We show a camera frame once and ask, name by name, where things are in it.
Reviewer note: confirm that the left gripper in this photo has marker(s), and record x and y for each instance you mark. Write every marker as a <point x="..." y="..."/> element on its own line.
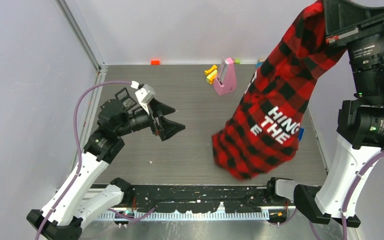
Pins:
<point x="167" y="127"/>

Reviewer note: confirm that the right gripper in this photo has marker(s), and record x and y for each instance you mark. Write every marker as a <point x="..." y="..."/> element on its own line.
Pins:
<point x="343" y="20"/>

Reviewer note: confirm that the red black plaid shirt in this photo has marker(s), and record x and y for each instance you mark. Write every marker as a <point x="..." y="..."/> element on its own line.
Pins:
<point x="263" y="132"/>

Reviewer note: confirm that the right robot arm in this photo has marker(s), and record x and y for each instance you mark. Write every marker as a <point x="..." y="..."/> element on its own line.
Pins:
<point x="360" y="141"/>

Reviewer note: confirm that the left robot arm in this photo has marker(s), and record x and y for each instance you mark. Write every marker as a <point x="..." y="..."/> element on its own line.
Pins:
<point x="66" y="215"/>

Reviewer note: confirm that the black display box far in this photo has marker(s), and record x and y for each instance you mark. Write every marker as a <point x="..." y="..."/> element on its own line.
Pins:
<point x="124" y="97"/>

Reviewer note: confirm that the orange block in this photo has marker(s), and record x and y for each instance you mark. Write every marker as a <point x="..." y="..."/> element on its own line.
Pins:
<point x="155" y="62"/>

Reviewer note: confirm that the yellow toy blocks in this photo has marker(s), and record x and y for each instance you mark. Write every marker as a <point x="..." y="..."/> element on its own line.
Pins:
<point x="211" y="74"/>

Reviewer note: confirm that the pink metronome box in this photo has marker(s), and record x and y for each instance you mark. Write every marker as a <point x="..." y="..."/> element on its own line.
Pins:
<point x="225" y="81"/>

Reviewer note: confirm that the blue wooden block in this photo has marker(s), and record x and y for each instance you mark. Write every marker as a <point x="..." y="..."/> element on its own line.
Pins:
<point x="260" y="62"/>

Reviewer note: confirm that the blue lego brick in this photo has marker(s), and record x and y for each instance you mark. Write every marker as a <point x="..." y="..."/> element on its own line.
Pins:
<point x="301" y="132"/>

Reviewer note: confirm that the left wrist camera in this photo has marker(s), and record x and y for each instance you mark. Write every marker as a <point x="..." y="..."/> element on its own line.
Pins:
<point x="144" y="95"/>

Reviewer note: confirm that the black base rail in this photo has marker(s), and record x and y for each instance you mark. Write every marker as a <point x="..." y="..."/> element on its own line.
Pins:
<point x="200" y="199"/>

